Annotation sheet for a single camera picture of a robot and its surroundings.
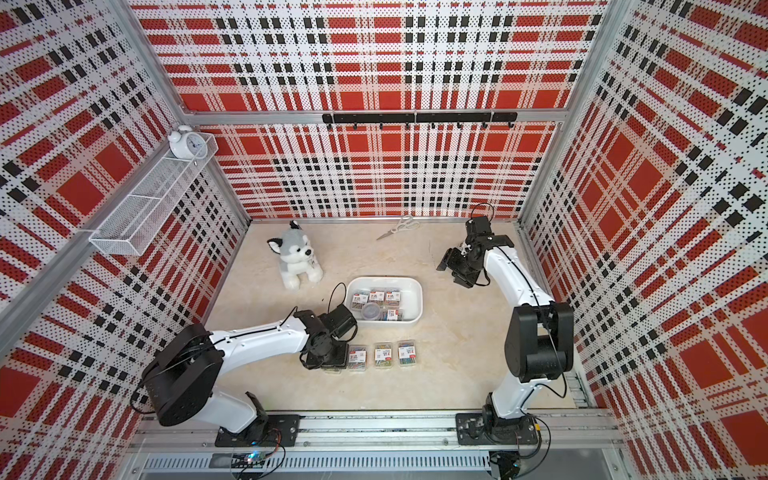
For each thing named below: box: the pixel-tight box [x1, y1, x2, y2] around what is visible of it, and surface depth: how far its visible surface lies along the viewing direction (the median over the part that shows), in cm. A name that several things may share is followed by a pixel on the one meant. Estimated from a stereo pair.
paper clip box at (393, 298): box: [386, 291, 401, 307], surface depth 98 cm
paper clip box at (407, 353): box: [397, 340, 417, 367], surface depth 86 cm
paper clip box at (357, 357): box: [348, 344, 368, 372], surface depth 85 cm
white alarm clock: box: [168, 125, 208, 160], surface depth 82 cm
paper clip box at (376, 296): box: [369, 291, 385, 301], surface depth 98 cm
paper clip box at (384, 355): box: [374, 342, 394, 369], surface depth 86 cm
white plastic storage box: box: [346, 275, 424, 325], surface depth 98 cm
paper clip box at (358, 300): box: [352, 293, 369, 309], surface depth 97 cm
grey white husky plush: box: [267, 220, 323, 290], surface depth 92 cm
